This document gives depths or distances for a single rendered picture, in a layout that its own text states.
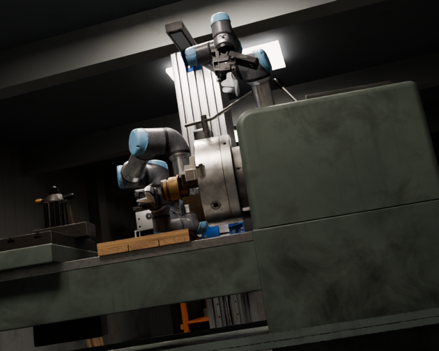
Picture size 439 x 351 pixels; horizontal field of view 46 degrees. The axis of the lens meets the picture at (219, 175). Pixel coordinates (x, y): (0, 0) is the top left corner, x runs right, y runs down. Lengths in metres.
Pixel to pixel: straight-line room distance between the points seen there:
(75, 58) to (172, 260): 3.29
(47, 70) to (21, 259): 3.24
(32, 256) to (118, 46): 3.09
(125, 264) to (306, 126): 0.73
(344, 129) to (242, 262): 0.53
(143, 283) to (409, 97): 1.02
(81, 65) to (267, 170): 3.26
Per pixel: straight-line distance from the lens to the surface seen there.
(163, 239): 1.66
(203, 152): 1.73
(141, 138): 2.18
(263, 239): 1.59
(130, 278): 1.69
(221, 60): 1.87
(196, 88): 2.88
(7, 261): 1.77
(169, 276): 1.67
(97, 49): 4.67
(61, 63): 4.79
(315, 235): 1.60
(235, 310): 2.55
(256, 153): 1.63
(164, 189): 1.83
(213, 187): 1.69
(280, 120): 1.66
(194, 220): 2.13
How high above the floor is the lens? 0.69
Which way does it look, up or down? 13 degrees up
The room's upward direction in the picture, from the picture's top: 9 degrees counter-clockwise
